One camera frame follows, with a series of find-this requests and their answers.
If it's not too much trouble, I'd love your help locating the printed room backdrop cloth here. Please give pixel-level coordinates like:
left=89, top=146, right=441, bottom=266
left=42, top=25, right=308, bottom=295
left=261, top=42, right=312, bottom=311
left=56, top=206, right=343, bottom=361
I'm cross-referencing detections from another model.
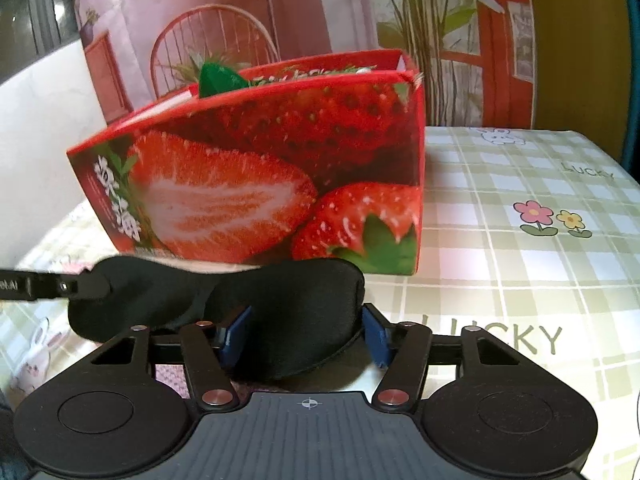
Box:
left=73, top=0, right=536, bottom=128

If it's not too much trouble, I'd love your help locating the black eye mask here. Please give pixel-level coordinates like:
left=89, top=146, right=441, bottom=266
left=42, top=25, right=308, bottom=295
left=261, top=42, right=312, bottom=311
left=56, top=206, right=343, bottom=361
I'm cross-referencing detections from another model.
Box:
left=67, top=257, right=366, bottom=384

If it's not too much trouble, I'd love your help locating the dark window frame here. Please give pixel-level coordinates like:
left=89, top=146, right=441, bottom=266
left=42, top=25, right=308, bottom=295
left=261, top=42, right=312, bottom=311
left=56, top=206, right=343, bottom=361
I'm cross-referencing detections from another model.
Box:
left=0, top=0, right=79, bottom=81

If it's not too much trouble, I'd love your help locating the pink waffle cloth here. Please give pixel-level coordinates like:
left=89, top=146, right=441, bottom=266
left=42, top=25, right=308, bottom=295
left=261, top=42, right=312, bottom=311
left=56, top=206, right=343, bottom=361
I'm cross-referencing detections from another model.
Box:
left=155, top=364, right=252, bottom=400

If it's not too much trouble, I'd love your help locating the white marble panel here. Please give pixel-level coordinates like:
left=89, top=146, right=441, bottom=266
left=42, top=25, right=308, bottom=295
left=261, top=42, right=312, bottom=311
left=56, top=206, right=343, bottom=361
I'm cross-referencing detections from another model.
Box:
left=0, top=40, right=106, bottom=266

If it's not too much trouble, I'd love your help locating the red strawberry cardboard box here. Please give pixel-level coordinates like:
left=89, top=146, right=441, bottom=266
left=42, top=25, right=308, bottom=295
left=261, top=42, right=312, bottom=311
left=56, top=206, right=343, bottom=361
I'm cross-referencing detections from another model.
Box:
left=67, top=50, right=425, bottom=275

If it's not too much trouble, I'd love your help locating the green plaid rabbit tablecloth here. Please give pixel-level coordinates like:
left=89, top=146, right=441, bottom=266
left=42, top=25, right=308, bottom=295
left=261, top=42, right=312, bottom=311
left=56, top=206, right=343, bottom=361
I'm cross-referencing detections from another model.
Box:
left=0, top=124, right=640, bottom=480

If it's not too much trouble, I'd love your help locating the green tassel thread bundle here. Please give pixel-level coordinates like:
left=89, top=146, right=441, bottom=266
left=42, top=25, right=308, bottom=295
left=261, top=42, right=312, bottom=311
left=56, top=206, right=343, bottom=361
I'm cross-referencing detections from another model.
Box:
left=198, top=62, right=250, bottom=99

